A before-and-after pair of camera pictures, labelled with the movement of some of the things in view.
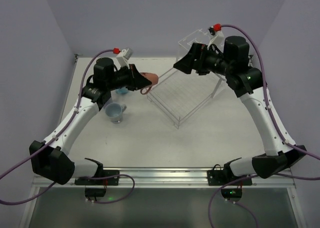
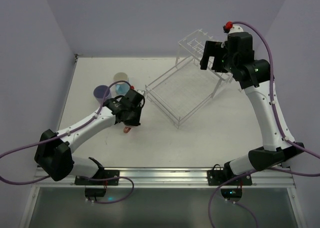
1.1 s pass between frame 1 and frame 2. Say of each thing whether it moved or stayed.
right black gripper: moved
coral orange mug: moved
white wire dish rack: stayed
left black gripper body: moved
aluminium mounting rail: stayed
